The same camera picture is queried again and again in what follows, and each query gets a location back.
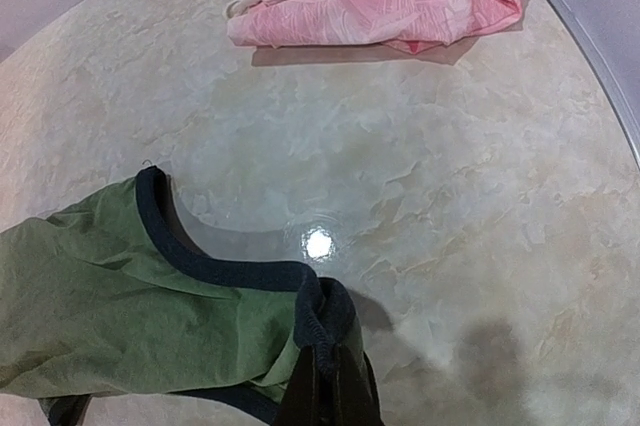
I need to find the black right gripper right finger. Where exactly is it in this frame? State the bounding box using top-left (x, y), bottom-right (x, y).
top-left (332, 345), bottom-right (383, 426)

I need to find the green sleeveless shirt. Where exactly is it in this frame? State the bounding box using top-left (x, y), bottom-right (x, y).
top-left (1, 167), bottom-right (365, 412)

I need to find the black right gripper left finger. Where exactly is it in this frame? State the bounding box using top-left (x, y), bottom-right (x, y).
top-left (277, 347), bottom-right (320, 426)

